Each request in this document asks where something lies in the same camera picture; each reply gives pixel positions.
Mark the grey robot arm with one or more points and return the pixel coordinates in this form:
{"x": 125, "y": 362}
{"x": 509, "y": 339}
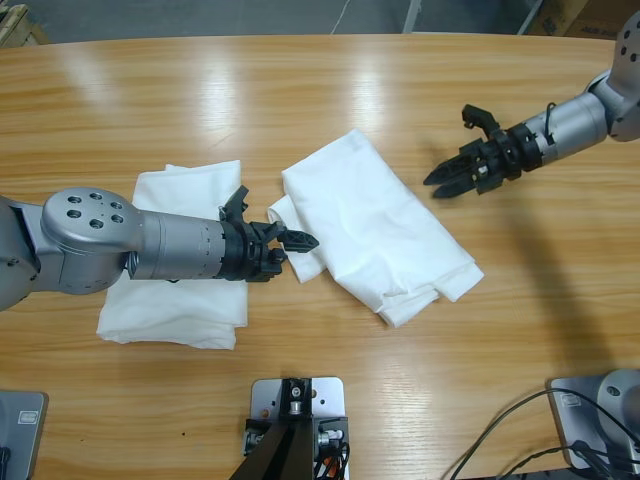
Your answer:
{"x": 575, "y": 122}
{"x": 100, "y": 240}

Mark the dark camera post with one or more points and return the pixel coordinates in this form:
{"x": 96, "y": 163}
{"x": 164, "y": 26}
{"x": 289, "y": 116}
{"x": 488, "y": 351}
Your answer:
{"x": 280, "y": 450}

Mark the brown cardboard box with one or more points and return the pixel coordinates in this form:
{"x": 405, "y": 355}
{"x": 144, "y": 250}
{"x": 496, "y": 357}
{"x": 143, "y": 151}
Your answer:
{"x": 575, "y": 15}

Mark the white t-shirt with black print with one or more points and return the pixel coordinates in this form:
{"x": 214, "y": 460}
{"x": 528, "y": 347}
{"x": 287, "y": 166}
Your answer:
{"x": 375, "y": 225}

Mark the white metal frame leg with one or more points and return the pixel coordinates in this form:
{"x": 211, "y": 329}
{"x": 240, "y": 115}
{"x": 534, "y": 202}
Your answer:
{"x": 531, "y": 15}
{"x": 413, "y": 15}

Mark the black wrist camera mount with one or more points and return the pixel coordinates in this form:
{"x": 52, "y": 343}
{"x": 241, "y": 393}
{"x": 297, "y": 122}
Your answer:
{"x": 235, "y": 202}
{"x": 480, "y": 117}

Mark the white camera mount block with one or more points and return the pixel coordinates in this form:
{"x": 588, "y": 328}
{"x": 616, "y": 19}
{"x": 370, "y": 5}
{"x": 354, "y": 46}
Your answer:
{"x": 327, "y": 395}

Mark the grey base plate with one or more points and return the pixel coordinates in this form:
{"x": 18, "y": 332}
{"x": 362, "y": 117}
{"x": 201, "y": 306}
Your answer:
{"x": 30, "y": 435}
{"x": 575, "y": 415}

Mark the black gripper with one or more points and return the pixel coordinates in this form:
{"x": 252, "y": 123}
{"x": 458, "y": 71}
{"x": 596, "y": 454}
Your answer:
{"x": 510, "y": 155}
{"x": 245, "y": 252}

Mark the wooden pallet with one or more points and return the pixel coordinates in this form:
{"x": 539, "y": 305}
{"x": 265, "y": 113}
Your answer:
{"x": 20, "y": 25}

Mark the plain white t-shirt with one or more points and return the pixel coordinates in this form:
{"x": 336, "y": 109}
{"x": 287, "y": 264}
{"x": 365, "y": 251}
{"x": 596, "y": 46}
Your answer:
{"x": 175, "y": 315}

